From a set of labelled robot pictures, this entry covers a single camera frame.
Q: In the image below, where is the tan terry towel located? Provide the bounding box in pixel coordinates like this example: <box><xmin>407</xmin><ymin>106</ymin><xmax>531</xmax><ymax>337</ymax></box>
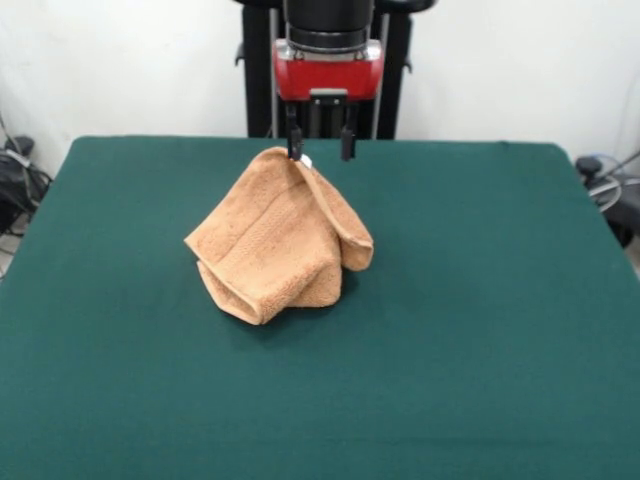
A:
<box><xmin>183</xmin><ymin>145</ymin><xmax>376</xmax><ymax>326</ymax></box>

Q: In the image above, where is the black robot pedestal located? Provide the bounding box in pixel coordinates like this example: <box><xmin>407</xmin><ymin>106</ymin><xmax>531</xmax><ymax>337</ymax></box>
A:
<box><xmin>232</xmin><ymin>0</ymin><xmax>436</xmax><ymax>140</ymax></box>

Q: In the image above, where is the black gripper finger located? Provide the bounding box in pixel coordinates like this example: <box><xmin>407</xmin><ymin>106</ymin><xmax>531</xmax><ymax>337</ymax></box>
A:
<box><xmin>284</xmin><ymin>99</ymin><xmax>306</xmax><ymax>162</ymax></box>
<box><xmin>340</xmin><ymin>102</ymin><xmax>359</xmax><ymax>162</ymax></box>

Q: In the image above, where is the dark green table cloth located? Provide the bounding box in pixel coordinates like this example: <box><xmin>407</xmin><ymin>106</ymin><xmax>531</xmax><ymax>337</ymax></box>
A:
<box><xmin>0</xmin><ymin>135</ymin><xmax>640</xmax><ymax>480</ymax></box>

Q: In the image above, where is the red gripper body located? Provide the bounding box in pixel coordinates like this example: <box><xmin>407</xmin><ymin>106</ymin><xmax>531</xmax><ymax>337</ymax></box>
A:
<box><xmin>273</xmin><ymin>43</ymin><xmax>385</xmax><ymax>106</ymax></box>

